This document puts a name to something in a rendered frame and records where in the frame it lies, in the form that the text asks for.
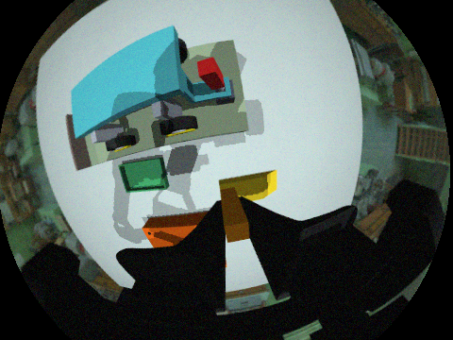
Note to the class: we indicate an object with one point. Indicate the pale green ramp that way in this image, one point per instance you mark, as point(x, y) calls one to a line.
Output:
point(214, 117)

